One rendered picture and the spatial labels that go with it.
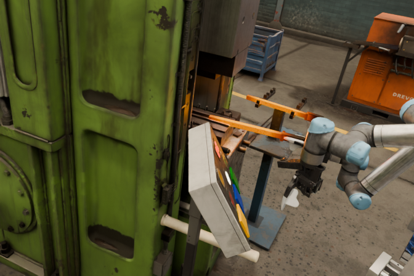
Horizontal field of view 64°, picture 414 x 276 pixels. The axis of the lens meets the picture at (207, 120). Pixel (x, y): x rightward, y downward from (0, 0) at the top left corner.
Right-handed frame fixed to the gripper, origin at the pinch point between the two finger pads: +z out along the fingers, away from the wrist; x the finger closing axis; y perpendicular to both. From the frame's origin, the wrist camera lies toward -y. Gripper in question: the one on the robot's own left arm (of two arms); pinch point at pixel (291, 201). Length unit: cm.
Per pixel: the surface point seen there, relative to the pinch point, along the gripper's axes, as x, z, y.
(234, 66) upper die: 5, -38, -43
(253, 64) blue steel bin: 320, 72, -272
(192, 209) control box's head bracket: -35.5, -2.3, -16.3
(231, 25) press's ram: -1, -55, -43
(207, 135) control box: -28.0, -26.1, -21.4
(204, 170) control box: -41.1, -25.0, -8.5
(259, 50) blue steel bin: 322, 47, -267
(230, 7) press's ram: -2, -62, -45
